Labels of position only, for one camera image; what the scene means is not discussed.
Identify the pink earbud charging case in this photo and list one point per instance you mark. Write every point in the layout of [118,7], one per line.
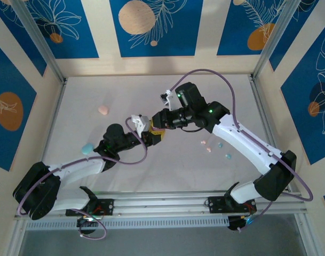
[103,110]

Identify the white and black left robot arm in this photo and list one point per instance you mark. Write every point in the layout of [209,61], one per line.
[79,166]

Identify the light blue earbud charging case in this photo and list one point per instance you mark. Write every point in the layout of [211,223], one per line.
[87,149]

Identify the white table cover sheet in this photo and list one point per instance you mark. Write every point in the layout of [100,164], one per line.
[162,93]

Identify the aluminium frame post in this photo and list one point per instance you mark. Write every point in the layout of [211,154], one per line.
[307,242]
[274,40]
[14,240]
[40,40]

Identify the wide aluminium base rail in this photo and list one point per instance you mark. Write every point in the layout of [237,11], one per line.
[162,202]

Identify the aluminium table side rail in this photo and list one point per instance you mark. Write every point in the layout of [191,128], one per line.
[266,120]
[55,114]

